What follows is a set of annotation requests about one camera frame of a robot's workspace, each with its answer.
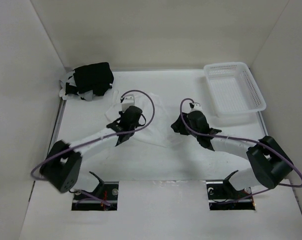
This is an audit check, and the white tank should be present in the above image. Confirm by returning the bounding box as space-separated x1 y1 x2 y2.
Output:
105 90 184 148
59 71 94 102

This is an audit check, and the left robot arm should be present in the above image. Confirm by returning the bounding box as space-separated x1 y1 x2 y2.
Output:
39 106 142 200

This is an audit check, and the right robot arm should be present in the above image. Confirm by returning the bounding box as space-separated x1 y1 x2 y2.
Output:
171 110 293 198

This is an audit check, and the white tank top in pile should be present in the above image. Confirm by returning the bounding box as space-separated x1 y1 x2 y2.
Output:
59 71 94 102

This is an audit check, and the white plastic basket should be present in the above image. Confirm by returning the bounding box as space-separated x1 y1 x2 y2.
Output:
203 62 267 118

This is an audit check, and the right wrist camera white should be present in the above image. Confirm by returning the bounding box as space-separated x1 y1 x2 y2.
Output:
189 101 203 113

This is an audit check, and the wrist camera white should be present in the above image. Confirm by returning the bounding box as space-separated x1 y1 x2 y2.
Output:
189 101 203 113
120 94 135 112

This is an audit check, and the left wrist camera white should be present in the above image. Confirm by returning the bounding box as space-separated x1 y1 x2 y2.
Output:
120 94 135 112

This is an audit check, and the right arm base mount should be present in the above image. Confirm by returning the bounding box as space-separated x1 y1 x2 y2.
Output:
206 171 256 211

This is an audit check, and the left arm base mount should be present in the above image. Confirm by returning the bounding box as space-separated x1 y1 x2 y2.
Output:
69 171 119 212

